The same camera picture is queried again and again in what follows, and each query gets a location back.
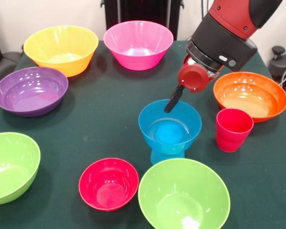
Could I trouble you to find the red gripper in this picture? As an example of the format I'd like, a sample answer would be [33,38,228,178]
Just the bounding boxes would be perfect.
[163,55,219,114]

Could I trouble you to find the small blue plastic bowl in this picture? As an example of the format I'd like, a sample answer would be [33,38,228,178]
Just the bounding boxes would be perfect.
[138,99,203,155]

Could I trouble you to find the blue plastic cup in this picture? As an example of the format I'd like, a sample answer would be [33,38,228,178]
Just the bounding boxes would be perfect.
[150,150,185,166]

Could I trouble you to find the red plastic cup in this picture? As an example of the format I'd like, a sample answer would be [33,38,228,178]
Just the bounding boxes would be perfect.
[215,107,255,153]

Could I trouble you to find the light green plastic bowl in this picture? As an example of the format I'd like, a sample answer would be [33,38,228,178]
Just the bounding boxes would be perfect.
[138,157,231,229]
[0,132,41,206]

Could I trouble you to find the small red plastic bowl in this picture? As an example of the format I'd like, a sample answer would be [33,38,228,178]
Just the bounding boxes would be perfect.
[78,157,139,212]

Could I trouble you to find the dark green table cloth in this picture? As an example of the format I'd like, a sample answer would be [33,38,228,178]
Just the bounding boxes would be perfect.
[0,40,286,229]

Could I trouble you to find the large pink plastic bowl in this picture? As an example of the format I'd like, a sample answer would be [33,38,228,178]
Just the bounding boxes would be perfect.
[103,20,174,71]

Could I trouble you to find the shallow orange plastic bowl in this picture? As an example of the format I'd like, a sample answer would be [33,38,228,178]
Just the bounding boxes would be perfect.
[213,72,286,124]

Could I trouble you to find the black floor stand base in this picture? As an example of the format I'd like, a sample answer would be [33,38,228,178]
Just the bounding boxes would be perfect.
[268,46,286,83]

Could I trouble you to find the large yellow-orange plastic bowl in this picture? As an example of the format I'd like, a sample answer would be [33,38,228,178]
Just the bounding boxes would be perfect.
[23,25,99,78]

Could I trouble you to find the shallow purple plastic bowl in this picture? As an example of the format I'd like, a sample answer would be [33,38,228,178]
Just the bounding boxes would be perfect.
[0,66,69,117]

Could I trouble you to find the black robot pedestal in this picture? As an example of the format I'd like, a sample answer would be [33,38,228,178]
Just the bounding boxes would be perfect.
[104,0,182,40]

